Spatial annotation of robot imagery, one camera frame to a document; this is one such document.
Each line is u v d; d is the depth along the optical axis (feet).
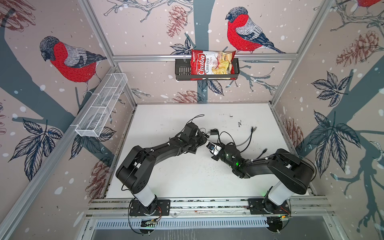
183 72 3.10
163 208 2.39
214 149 2.38
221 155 2.49
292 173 1.50
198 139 2.54
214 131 3.28
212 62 2.88
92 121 2.34
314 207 2.44
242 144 3.20
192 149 2.52
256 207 2.39
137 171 1.48
